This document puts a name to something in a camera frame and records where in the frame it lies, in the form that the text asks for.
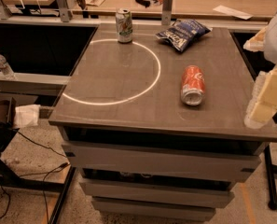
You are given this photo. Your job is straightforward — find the black floor cable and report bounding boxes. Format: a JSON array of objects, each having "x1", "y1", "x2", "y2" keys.
[{"x1": 0, "y1": 129, "x2": 71, "y2": 224}]

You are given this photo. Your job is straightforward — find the blue chip bag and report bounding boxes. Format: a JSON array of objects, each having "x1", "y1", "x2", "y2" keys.
[{"x1": 156, "y1": 20, "x2": 211, "y2": 52}]

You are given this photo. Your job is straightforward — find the white paper sheet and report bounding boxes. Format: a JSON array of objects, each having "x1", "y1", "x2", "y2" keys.
[{"x1": 214, "y1": 6, "x2": 252, "y2": 20}]

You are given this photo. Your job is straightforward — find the red coke can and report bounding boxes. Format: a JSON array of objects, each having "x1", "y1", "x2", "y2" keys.
[{"x1": 181, "y1": 65, "x2": 205, "y2": 105}]

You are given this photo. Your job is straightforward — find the paper card on desk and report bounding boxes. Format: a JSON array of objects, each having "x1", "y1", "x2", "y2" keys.
[{"x1": 85, "y1": 0, "x2": 105, "y2": 7}]

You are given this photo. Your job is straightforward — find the clear plastic water bottle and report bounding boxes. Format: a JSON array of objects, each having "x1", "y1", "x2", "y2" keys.
[{"x1": 0, "y1": 54, "x2": 16, "y2": 80}]

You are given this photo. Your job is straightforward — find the black headband on desk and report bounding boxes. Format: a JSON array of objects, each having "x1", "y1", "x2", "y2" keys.
[{"x1": 135, "y1": 0, "x2": 151, "y2": 7}]

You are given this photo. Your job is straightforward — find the grey drawer cabinet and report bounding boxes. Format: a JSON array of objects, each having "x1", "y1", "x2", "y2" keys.
[{"x1": 49, "y1": 24, "x2": 277, "y2": 222}]

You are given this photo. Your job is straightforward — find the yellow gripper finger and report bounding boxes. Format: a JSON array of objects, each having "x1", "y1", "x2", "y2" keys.
[
  {"x1": 244, "y1": 65, "x2": 277, "y2": 129},
  {"x1": 243, "y1": 27, "x2": 267, "y2": 52}
]

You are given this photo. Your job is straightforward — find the white crumpled cloth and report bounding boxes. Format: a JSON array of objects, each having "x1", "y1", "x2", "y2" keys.
[{"x1": 13, "y1": 105, "x2": 40, "y2": 128}]

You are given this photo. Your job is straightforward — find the green white soda can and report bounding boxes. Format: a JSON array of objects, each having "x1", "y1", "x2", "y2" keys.
[{"x1": 116, "y1": 8, "x2": 132, "y2": 43}]

